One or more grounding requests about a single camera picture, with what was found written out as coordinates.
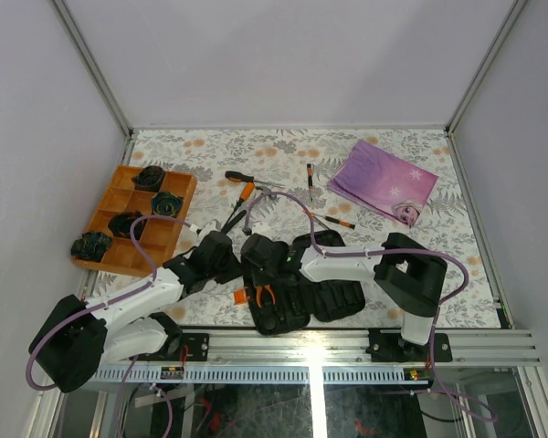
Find small precision screwdriver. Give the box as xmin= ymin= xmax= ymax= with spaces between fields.
xmin=306 ymin=163 xmax=314 ymax=202

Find black plastic tool case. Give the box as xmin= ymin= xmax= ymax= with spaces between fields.
xmin=242 ymin=234 xmax=365 ymax=336

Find orange black utility tool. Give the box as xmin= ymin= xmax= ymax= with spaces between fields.
xmin=323 ymin=215 xmax=356 ymax=229

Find orange tipped metal file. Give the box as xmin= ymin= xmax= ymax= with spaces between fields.
xmin=305 ymin=210 xmax=333 ymax=231

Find dark rolled band lower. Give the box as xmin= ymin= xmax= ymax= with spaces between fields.
xmin=108 ymin=211 xmax=146 ymax=240

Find purple printed pouch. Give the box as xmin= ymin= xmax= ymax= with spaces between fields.
xmin=327 ymin=141 xmax=437 ymax=228

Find dark rolled band top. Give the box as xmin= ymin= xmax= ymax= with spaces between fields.
xmin=132 ymin=165 xmax=165 ymax=193

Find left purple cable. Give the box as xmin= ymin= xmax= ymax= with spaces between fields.
xmin=25 ymin=214 xmax=202 ymax=438

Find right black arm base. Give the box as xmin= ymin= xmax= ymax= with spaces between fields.
xmin=365 ymin=328 xmax=453 ymax=363

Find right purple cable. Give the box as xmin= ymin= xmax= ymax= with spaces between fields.
xmin=241 ymin=191 xmax=499 ymax=425

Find dark rolled band outside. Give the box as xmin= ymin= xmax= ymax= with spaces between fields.
xmin=70 ymin=231 xmax=112 ymax=262

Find aluminium front rail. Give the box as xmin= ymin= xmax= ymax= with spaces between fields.
xmin=91 ymin=329 xmax=541 ymax=384

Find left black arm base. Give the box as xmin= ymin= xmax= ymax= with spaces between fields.
xmin=158 ymin=332 xmax=210 ymax=363

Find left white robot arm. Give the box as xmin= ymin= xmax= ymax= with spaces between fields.
xmin=26 ymin=231 xmax=242 ymax=393

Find dark rolled band middle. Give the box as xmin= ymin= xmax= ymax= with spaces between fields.
xmin=151 ymin=192 xmax=184 ymax=218

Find orange compartment tray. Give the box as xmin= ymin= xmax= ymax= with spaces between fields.
xmin=71 ymin=165 xmax=196 ymax=277

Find orange handled pliers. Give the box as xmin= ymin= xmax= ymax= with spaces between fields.
xmin=252 ymin=274 xmax=277 ymax=308

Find orange handled screwdriver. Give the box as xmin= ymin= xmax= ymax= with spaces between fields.
xmin=226 ymin=182 xmax=255 ymax=224

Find purple cable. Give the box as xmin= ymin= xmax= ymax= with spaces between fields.
xmin=241 ymin=191 xmax=499 ymax=425
xmin=25 ymin=214 xmax=202 ymax=438

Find dark rolled band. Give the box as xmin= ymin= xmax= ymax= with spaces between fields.
xmin=132 ymin=165 xmax=165 ymax=193
xmin=108 ymin=211 xmax=146 ymax=240
xmin=151 ymin=192 xmax=184 ymax=218

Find black handled screwdriver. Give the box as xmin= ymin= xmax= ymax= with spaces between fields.
xmin=225 ymin=171 xmax=284 ymax=188

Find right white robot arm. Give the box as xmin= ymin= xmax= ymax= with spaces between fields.
xmin=241 ymin=233 xmax=448 ymax=360

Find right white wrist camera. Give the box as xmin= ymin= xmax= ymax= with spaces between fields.
xmin=242 ymin=221 xmax=273 ymax=238

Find small claw hammer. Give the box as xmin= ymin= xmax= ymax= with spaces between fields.
xmin=221 ymin=183 xmax=275 ymax=234

